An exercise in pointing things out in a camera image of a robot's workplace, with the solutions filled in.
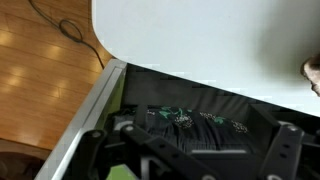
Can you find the dark floral back cushion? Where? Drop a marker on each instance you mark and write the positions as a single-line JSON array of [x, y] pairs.
[[200, 130]]

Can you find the wooden plate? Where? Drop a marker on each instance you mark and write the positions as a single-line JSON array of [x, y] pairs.
[[313, 71]]

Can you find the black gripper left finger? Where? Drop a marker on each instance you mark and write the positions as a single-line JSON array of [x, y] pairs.
[[150, 146]]

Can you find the dark grey seat cushion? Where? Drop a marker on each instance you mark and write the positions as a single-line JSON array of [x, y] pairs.
[[173, 91]]

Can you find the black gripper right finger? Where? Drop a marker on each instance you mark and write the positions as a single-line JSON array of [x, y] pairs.
[[283, 150]]

